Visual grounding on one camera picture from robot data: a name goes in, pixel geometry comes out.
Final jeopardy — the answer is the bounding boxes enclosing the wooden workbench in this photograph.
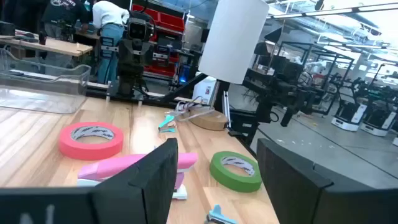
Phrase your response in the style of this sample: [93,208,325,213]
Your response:
[0,29,94,57]

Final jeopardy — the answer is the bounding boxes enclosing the red storage bins rack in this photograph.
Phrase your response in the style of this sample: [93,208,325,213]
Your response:
[130,2,187,78]

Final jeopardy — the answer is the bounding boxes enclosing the green tape roll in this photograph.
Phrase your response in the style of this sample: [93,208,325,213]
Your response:
[209,151,263,193]

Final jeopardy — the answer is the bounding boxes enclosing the ceiling light bar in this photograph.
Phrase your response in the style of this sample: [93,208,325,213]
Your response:
[267,2,398,19]

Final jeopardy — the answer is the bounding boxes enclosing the blue staple remover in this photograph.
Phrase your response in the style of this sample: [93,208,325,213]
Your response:
[204,204,239,224]

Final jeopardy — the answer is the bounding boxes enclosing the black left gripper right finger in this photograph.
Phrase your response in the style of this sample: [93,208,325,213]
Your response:
[256,138,398,224]

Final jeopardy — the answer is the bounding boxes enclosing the black aluminium table frame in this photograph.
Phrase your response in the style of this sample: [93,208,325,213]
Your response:
[86,72,259,147]

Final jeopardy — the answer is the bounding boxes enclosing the teal staple remover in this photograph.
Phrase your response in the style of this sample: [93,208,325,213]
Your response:
[157,114,177,134]

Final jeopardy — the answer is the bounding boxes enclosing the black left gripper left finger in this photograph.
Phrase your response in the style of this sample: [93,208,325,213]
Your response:
[91,138,179,224]

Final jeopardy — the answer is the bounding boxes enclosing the black robot workstation frame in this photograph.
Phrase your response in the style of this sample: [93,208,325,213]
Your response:
[242,27,355,128]

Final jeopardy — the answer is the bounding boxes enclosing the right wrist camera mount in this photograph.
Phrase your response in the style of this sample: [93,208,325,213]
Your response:
[126,17,155,41]

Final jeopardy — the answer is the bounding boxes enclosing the white paper roll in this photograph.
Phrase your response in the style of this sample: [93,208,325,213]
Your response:
[185,0,271,131]

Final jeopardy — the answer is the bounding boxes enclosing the white box with red label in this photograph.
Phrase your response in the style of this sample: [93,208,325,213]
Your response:
[192,76,217,105]

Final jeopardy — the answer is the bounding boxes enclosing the pink tape roll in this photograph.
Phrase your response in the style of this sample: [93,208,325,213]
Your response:
[58,121,124,161]

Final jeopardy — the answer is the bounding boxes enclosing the clear plastic bin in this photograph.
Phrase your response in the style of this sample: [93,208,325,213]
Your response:
[0,48,92,114]

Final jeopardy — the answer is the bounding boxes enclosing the person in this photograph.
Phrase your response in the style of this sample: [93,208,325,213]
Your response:
[41,0,91,68]
[83,0,131,85]

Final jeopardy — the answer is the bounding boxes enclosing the white lamp cable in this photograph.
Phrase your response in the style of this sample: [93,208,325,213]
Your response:
[164,95,215,123]

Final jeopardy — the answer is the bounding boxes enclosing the white base mobile robot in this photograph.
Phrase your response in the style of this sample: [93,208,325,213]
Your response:
[331,77,369,132]
[360,83,398,138]

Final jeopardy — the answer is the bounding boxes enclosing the pink marker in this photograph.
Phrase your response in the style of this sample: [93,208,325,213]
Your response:
[76,152,199,200]

